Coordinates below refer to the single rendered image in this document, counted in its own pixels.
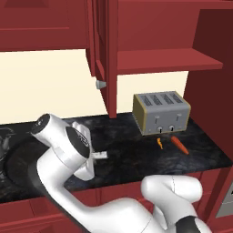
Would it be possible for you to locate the closed red wall cabinet door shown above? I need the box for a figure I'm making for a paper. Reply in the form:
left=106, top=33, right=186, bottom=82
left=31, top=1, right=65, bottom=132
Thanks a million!
left=0, top=0, right=91, bottom=53

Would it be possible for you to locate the grey cabinet door knob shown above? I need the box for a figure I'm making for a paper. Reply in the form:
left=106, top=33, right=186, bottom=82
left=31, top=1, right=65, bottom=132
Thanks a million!
left=95, top=79, right=107, bottom=90

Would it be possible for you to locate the silver four-slot toaster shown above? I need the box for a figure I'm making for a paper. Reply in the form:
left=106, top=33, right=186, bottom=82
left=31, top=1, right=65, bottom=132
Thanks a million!
left=132, top=90, right=192, bottom=137

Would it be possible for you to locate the red base cabinet run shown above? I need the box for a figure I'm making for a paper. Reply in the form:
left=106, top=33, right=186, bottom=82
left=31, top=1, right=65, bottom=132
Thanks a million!
left=0, top=167, right=227, bottom=233

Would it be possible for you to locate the orange carrot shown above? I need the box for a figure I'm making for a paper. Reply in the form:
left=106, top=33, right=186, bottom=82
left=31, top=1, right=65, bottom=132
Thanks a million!
left=170, top=136, right=189, bottom=156

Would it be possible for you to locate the open red cabinet door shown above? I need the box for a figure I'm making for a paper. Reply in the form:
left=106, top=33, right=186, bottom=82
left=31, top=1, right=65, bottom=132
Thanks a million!
left=85, top=0, right=119, bottom=119

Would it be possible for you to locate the black hob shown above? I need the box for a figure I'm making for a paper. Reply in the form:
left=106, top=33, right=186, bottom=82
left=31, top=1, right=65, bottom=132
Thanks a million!
left=0, top=127, right=37, bottom=198

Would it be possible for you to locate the grey appliance front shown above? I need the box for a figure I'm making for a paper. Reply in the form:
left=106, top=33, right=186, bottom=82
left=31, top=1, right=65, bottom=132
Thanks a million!
left=215, top=181, right=233, bottom=219

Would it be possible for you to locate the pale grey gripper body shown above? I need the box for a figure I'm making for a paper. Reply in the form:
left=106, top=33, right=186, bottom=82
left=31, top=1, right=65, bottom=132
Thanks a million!
left=91, top=150, right=109, bottom=161

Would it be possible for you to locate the red cabinet shelf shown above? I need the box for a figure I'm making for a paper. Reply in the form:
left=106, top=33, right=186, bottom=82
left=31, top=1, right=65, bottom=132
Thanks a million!
left=116, top=47, right=224, bottom=76

